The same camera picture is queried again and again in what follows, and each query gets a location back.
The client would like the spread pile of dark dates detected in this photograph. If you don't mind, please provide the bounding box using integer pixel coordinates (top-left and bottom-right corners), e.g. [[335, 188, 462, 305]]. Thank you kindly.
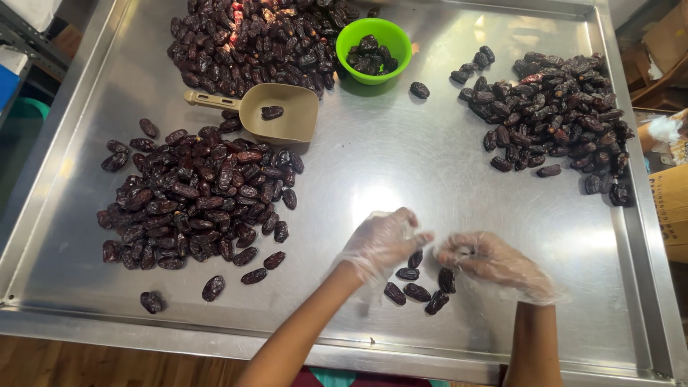
[[450, 46, 636, 207]]

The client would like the printed cardboard carton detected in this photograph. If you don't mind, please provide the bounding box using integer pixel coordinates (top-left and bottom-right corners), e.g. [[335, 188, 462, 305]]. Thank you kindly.
[[648, 164, 688, 264]]

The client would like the stack of cardboard boxes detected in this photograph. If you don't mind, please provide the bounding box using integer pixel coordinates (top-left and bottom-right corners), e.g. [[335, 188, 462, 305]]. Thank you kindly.
[[615, 0, 688, 111]]

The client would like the person's right hand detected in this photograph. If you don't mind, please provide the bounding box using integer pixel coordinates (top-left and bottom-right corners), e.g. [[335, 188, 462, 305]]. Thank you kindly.
[[433, 231, 565, 306]]

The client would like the date pile with reddish pieces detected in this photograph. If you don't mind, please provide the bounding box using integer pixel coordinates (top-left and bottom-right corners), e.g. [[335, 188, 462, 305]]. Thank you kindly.
[[167, 0, 381, 100]]

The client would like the large pile of dark dates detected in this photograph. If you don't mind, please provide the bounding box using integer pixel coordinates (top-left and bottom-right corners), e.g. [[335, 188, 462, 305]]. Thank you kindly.
[[97, 110, 305, 286]]

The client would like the person's teal and maroon clothing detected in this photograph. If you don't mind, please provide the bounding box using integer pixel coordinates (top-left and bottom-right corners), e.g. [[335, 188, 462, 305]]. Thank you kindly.
[[293, 367, 451, 387]]

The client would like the white plastic bag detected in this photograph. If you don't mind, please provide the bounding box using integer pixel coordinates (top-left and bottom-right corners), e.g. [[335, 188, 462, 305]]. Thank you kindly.
[[639, 109, 688, 162]]

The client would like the teal bucket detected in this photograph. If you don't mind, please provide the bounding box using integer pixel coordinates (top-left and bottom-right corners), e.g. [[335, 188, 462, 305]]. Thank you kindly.
[[6, 97, 51, 123]]

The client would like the person's left hand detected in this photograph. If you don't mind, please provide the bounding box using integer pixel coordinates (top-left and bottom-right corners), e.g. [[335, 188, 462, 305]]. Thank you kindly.
[[336, 207, 435, 286]]

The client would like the small cluster of loose dates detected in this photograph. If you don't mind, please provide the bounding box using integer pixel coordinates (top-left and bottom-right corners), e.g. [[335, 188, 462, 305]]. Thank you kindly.
[[383, 250, 457, 316]]

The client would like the metal shelf rack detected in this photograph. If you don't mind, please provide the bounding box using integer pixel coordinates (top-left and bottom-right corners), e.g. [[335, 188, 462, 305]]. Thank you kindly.
[[0, 0, 72, 127]]

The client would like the heap of dates in bowl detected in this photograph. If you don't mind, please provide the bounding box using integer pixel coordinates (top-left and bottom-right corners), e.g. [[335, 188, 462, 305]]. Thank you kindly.
[[347, 35, 400, 76]]

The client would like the green plastic bowl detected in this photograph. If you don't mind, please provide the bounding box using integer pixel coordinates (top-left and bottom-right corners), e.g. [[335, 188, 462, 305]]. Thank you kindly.
[[335, 18, 413, 86]]

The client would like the beige plastic scoop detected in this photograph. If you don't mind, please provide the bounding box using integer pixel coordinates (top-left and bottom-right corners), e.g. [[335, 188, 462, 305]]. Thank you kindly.
[[183, 83, 319, 145]]

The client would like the large stainless steel tray table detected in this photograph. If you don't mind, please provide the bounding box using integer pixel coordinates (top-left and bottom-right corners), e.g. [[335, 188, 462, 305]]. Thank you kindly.
[[0, 0, 688, 387]]

